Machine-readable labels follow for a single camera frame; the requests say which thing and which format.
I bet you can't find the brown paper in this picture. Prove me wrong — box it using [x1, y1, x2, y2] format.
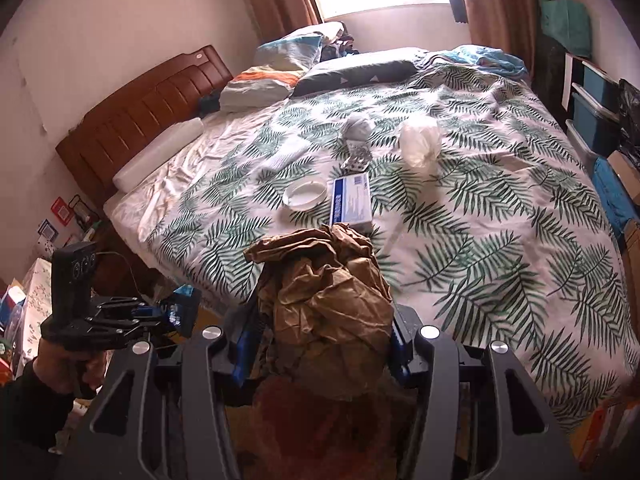
[245, 223, 394, 400]

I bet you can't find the white round lid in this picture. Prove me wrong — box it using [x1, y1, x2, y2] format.
[282, 179, 326, 211]

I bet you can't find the blue white medicine box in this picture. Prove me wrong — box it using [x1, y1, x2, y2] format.
[330, 172, 373, 235]

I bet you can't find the silver pill blister pack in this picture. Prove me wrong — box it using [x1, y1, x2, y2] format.
[342, 140, 372, 174]

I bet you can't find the clear plastic bag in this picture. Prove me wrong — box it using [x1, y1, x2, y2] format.
[398, 117, 442, 171]

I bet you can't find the blue snack wrapper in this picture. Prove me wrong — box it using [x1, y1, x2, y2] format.
[166, 285, 202, 338]

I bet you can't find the person's left forearm black sleeve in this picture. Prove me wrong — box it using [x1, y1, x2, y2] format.
[1, 363, 74, 479]

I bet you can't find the red trash bin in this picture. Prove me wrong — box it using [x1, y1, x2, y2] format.
[228, 375, 416, 479]

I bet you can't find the person's left hand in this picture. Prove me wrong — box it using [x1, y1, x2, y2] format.
[32, 338, 107, 394]

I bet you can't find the white patterned side cloth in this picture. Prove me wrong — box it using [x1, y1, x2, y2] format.
[14, 258, 52, 377]

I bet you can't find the fern print duvet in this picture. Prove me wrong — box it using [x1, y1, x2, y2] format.
[142, 64, 639, 429]

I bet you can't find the wooden headboard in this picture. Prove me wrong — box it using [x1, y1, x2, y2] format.
[56, 46, 232, 207]

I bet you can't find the long white pillow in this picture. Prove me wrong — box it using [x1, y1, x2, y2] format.
[113, 118, 204, 193]

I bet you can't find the orange white pillow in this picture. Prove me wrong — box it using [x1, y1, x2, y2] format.
[219, 65, 305, 113]

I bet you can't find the blue white pillow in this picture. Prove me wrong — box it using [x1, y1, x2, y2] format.
[254, 21, 345, 70]

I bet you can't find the dark grey patterned pillow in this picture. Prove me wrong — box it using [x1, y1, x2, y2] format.
[292, 47, 428, 96]

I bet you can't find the light blue blanket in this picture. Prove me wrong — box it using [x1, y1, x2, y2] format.
[440, 44, 529, 80]

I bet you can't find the white drawer storage unit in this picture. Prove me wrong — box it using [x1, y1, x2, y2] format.
[562, 53, 620, 170]

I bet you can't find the black garbage bag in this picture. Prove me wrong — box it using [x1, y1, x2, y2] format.
[618, 79, 640, 162]

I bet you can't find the brown right curtain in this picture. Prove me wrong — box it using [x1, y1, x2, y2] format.
[464, 0, 538, 72]

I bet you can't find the teal hanging bag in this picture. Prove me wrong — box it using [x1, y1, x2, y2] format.
[538, 0, 592, 58]

